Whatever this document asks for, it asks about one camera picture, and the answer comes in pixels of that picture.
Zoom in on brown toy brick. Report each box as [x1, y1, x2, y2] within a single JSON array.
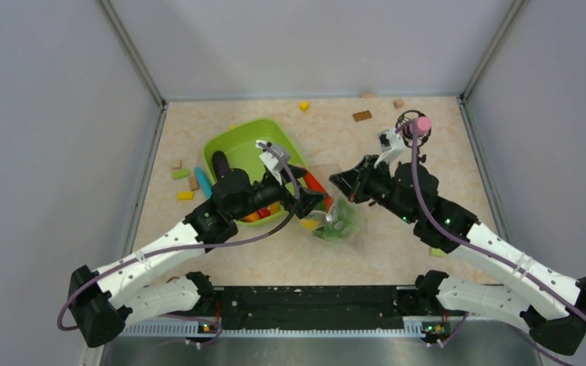
[[353, 110, 372, 122]]

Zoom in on yellow toy brick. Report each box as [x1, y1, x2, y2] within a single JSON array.
[[176, 191, 195, 201]]

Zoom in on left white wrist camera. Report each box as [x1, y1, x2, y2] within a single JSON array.
[[256, 140, 291, 185]]

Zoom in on cyan toy piece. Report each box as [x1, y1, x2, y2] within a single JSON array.
[[194, 167, 212, 199]]

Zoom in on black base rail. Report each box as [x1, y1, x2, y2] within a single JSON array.
[[208, 285, 427, 331]]

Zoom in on light green block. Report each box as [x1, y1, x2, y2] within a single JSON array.
[[429, 248, 447, 258]]

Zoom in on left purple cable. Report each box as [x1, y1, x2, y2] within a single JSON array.
[[57, 142, 304, 332]]

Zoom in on pink microphone on tripod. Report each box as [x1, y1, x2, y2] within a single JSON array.
[[394, 110, 432, 163]]

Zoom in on yellow toy lemon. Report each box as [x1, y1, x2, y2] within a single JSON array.
[[299, 211, 326, 231]]

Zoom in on red toy chili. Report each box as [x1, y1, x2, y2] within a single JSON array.
[[256, 207, 271, 219]]

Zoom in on tan wooden block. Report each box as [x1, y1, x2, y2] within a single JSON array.
[[393, 99, 404, 109]]

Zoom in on orange toy carrot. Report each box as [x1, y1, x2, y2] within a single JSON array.
[[304, 171, 333, 212]]

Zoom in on green toy lettuce leaf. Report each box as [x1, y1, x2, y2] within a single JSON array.
[[312, 199, 361, 241]]

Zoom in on clear zip top bag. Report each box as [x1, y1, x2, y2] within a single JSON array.
[[299, 164, 365, 246]]

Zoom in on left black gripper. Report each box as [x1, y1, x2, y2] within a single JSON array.
[[231, 163, 327, 221]]

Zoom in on brown toy block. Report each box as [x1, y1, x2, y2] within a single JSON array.
[[188, 175, 200, 191]]

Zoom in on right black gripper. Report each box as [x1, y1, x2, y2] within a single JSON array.
[[330, 154, 417, 224]]

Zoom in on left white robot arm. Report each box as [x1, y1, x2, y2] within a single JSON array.
[[57, 165, 328, 348]]

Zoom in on purple cable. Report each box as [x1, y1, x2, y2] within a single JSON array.
[[57, 142, 304, 332], [396, 118, 586, 366]]

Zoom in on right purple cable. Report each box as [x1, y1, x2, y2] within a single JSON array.
[[396, 118, 586, 366]]

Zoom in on orange toy fruit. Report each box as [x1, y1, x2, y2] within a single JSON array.
[[243, 212, 260, 223]]

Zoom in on purple toy eggplant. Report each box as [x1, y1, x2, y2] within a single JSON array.
[[211, 151, 231, 180]]

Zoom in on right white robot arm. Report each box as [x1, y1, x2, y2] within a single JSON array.
[[330, 155, 586, 356]]

